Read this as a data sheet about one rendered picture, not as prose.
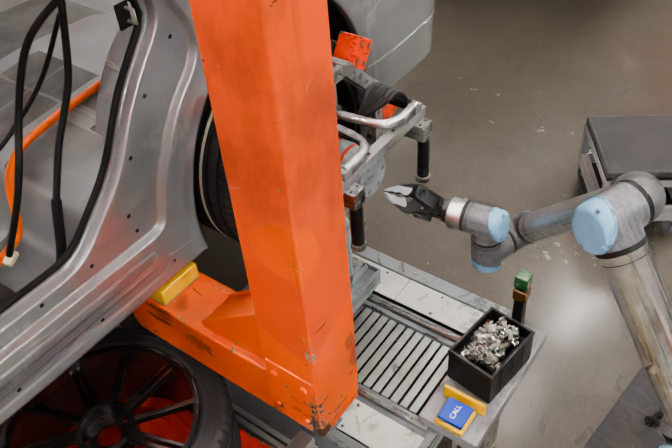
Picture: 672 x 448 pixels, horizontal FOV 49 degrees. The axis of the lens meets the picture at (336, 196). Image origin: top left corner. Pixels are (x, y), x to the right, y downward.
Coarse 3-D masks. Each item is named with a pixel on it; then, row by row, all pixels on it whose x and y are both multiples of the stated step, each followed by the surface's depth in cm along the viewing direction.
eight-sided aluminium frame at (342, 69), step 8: (336, 64) 202; (344, 64) 202; (352, 64) 205; (336, 72) 200; (344, 72) 203; (352, 72) 206; (360, 72) 210; (336, 80) 201; (344, 80) 215; (352, 80) 208; (360, 80) 212; (368, 80) 216; (376, 80) 219; (360, 88) 222; (360, 96) 225; (376, 112) 226; (368, 128) 234; (376, 128) 230; (368, 136) 235; (376, 136) 232; (344, 208) 232
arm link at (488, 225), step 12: (468, 204) 209; (480, 204) 209; (468, 216) 208; (480, 216) 206; (492, 216) 205; (504, 216) 205; (468, 228) 209; (480, 228) 206; (492, 228) 204; (504, 228) 207; (480, 240) 209; (492, 240) 208
